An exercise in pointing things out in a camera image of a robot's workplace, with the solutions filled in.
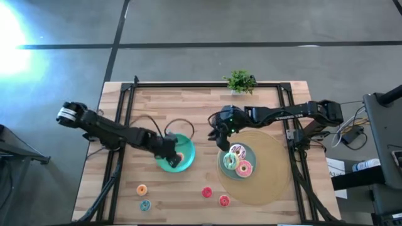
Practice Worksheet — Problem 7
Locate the black shelf bar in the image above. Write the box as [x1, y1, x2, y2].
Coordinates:
[331, 165, 386, 191]

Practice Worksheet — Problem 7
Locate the grey-green round plate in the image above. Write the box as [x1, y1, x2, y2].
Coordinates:
[218, 143, 258, 181]

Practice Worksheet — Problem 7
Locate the bundle of loose cables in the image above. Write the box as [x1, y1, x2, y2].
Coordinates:
[331, 105, 370, 148]

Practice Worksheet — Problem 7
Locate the white paper sheet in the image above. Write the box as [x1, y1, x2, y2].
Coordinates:
[325, 158, 348, 200]

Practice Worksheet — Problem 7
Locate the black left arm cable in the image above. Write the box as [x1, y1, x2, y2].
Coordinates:
[129, 114, 195, 148]

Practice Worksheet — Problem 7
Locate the round woven tan placemat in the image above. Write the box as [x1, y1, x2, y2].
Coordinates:
[216, 130, 291, 207]

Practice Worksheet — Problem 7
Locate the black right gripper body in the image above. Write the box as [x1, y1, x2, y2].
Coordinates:
[207, 104, 251, 137]

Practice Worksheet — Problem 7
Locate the black aluminium table frame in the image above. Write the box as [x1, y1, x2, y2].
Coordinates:
[75, 75, 343, 224]

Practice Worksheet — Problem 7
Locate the large white chocolate-drizzled donut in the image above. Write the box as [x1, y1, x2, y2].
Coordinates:
[229, 143, 247, 159]

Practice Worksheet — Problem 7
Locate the grey equipment cart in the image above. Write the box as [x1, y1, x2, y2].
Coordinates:
[362, 84, 402, 191]

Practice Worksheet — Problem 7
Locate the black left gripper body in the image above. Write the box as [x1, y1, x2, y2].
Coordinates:
[146, 131, 180, 161]

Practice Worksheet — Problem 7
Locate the large teal iced donut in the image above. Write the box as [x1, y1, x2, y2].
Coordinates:
[222, 152, 241, 171]

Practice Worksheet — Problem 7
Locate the small green potted plant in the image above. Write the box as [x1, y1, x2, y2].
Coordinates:
[222, 69, 258, 96]

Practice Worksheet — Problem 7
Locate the black metal stand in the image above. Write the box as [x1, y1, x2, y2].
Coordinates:
[0, 124, 51, 226]

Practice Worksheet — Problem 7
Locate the teal green round plate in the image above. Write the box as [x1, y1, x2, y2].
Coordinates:
[155, 133, 196, 174]

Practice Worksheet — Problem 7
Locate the large pink iced donut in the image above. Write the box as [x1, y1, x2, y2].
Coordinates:
[235, 159, 254, 178]

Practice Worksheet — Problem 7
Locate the white bottle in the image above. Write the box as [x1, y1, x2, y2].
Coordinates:
[351, 158, 381, 173]

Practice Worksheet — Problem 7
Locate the black power adapter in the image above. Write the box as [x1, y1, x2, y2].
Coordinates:
[340, 125, 365, 146]

